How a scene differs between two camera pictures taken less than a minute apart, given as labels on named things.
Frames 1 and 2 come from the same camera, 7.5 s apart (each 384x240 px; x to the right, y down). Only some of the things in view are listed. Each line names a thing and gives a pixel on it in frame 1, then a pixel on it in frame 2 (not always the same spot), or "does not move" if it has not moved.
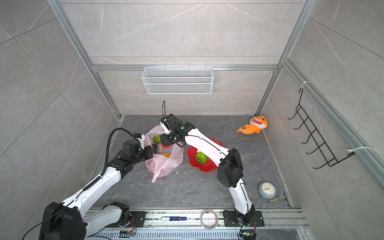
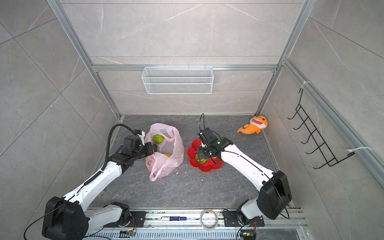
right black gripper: (165, 140) -> (201, 154)
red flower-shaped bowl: (208, 166) does not move
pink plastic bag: (159, 166) does not move
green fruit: (156, 139) does not move
